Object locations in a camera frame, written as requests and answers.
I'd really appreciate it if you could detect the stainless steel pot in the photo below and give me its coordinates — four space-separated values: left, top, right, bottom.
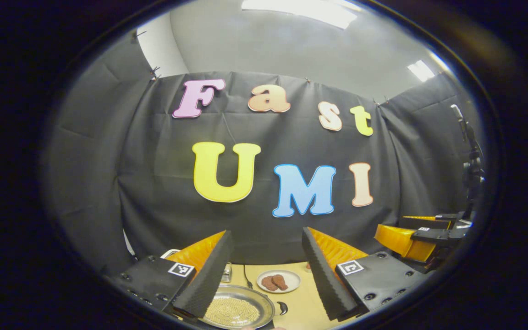
200 284 288 330

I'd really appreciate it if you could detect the pile of soybeans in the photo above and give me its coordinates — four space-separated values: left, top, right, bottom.
204 297 261 326

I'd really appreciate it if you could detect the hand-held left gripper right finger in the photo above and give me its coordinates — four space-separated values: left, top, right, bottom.
302 227 427 321

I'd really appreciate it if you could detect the large ceiling light panel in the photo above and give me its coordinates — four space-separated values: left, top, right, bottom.
241 0 358 29

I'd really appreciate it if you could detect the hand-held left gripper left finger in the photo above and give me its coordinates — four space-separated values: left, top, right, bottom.
108 230 234 320

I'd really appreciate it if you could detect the white round plate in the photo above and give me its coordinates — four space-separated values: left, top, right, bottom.
256 269 301 294

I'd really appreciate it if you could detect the black backdrop cloth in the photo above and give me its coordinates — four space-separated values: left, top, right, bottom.
42 30 484 275

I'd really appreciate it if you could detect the black camera on stand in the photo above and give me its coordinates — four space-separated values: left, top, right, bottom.
450 104 485 214

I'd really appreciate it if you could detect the small ceiling light panel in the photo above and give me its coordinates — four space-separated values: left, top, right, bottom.
407 60 435 82

